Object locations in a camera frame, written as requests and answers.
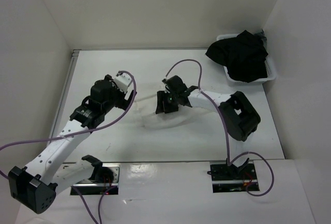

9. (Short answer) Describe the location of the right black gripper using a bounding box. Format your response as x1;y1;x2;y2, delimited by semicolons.
155;90;179;114

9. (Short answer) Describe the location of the white skirt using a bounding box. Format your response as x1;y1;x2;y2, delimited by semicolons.
129;83;211;130

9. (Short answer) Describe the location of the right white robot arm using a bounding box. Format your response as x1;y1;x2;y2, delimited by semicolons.
155;76;261;179

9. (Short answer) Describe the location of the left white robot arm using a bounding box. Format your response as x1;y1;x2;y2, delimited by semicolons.
7;71;137;214

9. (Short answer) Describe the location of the black skirt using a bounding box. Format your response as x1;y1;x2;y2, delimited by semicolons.
205;31;268;83

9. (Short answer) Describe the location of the white plastic basket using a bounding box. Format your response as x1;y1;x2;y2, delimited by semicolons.
216;33;278;85

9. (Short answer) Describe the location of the grey garment in basket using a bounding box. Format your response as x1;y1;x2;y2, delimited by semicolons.
254;29;267;48

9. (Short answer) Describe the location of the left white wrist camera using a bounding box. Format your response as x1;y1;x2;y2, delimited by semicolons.
113;73;132;94

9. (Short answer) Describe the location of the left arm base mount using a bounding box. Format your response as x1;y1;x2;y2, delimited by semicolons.
73;163;121;196

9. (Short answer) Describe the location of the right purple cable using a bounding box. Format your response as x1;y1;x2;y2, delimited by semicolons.
164;58;275;197

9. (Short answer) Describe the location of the purple cable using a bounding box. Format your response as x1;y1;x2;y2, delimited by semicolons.
0;70;138;224
164;58;275;197

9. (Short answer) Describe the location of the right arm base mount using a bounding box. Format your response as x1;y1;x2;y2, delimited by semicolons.
207;162;260;193

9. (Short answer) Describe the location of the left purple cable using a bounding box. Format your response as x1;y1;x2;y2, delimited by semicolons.
0;70;138;224

